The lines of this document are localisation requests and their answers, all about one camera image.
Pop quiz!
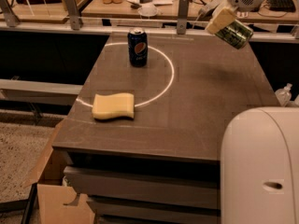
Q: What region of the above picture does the blue Pepsi can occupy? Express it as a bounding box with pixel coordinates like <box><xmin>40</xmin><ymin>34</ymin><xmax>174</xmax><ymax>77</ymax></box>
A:
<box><xmin>127</xmin><ymin>27</ymin><xmax>148</xmax><ymax>67</ymax></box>

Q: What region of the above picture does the metal rail bracket right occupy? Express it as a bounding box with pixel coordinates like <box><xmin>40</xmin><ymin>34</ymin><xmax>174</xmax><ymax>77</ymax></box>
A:
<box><xmin>177</xmin><ymin>0</ymin><xmax>190</xmax><ymax>35</ymax></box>

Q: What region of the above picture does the metal rail bracket left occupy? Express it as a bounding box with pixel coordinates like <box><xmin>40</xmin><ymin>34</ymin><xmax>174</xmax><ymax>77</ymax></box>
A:
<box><xmin>0</xmin><ymin>0</ymin><xmax>20</xmax><ymax>27</ymax></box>

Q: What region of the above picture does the metal rail bracket middle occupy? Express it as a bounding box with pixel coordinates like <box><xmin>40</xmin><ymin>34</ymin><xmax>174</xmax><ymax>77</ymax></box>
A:
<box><xmin>64</xmin><ymin>0</ymin><xmax>83</xmax><ymax>30</ymax></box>

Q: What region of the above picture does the black keyboard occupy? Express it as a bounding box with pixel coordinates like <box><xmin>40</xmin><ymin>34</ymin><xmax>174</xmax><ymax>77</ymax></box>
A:
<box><xmin>268</xmin><ymin>0</ymin><xmax>296</xmax><ymax>12</ymax></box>

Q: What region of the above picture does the grey power strip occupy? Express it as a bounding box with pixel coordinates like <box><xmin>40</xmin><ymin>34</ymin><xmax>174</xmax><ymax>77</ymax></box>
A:
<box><xmin>198</xmin><ymin>0</ymin><xmax>224</xmax><ymax>18</ymax></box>

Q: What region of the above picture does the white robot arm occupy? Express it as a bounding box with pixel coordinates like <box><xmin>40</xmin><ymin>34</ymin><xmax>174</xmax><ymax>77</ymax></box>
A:
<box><xmin>221</xmin><ymin>94</ymin><xmax>299</xmax><ymax>224</ymax></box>

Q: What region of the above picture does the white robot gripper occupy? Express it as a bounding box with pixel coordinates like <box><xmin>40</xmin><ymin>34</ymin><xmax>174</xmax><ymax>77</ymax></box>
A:
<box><xmin>206</xmin><ymin>0</ymin><xmax>264</xmax><ymax>35</ymax></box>

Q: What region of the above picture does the white face mask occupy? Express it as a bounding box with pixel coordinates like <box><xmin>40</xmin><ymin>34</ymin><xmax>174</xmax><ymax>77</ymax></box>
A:
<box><xmin>137</xmin><ymin>3</ymin><xmax>158</xmax><ymax>18</ymax></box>

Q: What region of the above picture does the metal rail bracket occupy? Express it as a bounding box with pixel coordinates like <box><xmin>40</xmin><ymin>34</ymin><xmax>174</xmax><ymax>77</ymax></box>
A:
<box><xmin>0</xmin><ymin>0</ymin><xmax>20</xmax><ymax>27</ymax></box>
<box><xmin>177</xmin><ymin>0</ymin><xmax>190</xmax><ymax>35</ymax></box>
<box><xmin>64</xmin><ymin>0</ymin><xmax>83</xmax><ymax>30</ymax></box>

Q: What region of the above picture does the yellow sponge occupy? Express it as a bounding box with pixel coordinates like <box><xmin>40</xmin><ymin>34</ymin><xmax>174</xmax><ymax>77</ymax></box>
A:
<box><xmin>92</xmin><ymin>93</ymin><xmax>135</xmax><ymax>120</ymax></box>

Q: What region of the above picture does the grey drawer cabinet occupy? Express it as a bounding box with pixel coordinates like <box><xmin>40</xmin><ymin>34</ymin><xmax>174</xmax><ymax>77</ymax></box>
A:
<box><xmin>53</xmin><ymin>34</ymin><xmax>277</xmax><ymax>224</ymax></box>

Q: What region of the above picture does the green soda can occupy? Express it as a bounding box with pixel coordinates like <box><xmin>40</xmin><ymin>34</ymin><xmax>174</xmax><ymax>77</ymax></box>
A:
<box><xmin>216</xmin><ymin>20</ymin><xmax>253</xmax><ymax>49</ymax></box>

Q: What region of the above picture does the cardboard box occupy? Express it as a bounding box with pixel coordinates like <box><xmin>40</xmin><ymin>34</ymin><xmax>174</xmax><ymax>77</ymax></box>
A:
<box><xmin>24</xmin><ymin>121</ymin><xmax>95</xmax><ymax>224</ymax></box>

